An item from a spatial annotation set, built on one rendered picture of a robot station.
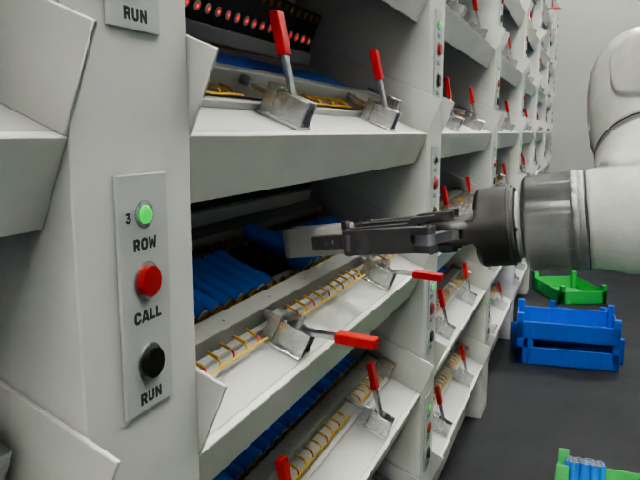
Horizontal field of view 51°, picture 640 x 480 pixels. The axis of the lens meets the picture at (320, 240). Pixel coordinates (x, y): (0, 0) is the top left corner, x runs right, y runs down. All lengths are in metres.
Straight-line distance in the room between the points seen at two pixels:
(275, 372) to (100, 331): 0.23
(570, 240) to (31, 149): 0.45
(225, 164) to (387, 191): 0.56
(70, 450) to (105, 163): 0.13
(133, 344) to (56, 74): 0.13
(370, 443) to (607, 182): 0.43
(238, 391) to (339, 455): 0.33
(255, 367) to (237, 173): 0.16
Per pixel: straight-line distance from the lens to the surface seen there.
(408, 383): 1.02
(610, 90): 0.71
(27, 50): 0.32
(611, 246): 0.60
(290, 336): 0.57
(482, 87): 1.65
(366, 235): 0.63
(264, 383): 0.52
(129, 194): 0.33
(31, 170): 0.30
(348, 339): 0.55
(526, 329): 2.19
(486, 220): 0.61
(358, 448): 0.83
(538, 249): 0.61
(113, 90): 0.33
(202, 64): 0.38
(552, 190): 0.61
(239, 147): 0.44
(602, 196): 0.60
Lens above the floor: 0.72
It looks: 9 degrees down
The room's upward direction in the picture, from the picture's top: straight up
